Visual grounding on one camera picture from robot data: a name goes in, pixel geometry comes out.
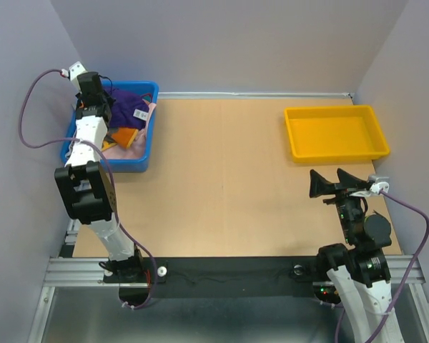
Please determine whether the yellow plastic tray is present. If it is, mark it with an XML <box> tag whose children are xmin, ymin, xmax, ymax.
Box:
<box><xmin>284</xmin><ymin>105</ymin><xmax>390</xmax><ymax>164</ymax></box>

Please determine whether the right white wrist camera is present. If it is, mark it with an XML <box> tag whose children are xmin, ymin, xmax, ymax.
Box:
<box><xmin>368</xmin><ymin>174</ymin><xmax>390</xmax><ymax>195</ymax></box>

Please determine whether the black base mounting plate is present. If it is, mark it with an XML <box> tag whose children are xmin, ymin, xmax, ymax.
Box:
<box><xmin>102</xmin><ymin>256</ymin><xmax>344</xmax><ymax>299</ymax></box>

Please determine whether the grey white striped towel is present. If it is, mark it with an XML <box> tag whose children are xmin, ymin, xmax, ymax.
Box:
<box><xmin>64</xmin><ymin>141</ymin><xmax>75</xmax><ymax>159</ymax></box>

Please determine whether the orange towel with grey spots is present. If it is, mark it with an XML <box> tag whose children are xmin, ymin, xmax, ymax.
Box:
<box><xmin>102</xmin><ymin>127</ymin><xmax>139</xmax><ymax>151</ymax></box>

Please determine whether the purple towel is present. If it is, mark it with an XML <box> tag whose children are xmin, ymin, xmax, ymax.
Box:
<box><xmin>104</xmin><ymin>86</ymin><xmax>149</xmax><ymax>130</ymax></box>

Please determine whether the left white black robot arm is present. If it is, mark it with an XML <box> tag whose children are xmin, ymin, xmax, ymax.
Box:
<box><xmin>54</xmin><ymin>71</ymin><xmax>149</xmax><ymax>283</ymax></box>

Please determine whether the blue plastic bin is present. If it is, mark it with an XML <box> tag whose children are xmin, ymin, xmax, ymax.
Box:
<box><xmin>61</xmin><ymin>81</ymin><xmax>159</xmax><ymax>172</ymax></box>

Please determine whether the pink towel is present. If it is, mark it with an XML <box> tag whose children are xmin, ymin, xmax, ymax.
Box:
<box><xmin>103</xmin><ymin>103</ymin><xmax>157</xmax><ymax>160</ymax></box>

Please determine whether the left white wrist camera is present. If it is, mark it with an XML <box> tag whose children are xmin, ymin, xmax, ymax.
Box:
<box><xmin>59</xmin><ymin>61</ymin><xmax>87</xmax><ymax>91</ymax></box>

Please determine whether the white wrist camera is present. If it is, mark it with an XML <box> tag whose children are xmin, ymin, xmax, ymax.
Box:
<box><xmin>368</xmin><ymin>174</ymin><xmax>390</xmax><ymax>195</ymax></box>
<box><xmin>59</xmin><ymin>61</ymin><xmax>87</xmax><ymax>91</ymax></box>

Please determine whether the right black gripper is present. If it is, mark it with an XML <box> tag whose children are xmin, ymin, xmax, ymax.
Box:
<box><xmin>308</xmin><ymin>166</ymin><xmax>366</xmax><ymax>243</ymax></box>

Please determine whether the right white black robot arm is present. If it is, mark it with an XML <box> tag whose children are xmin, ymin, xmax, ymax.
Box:
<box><xmin>309</xmin><ymin>169</ymin><xmax>403</xmax><ymax>342</ymax></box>

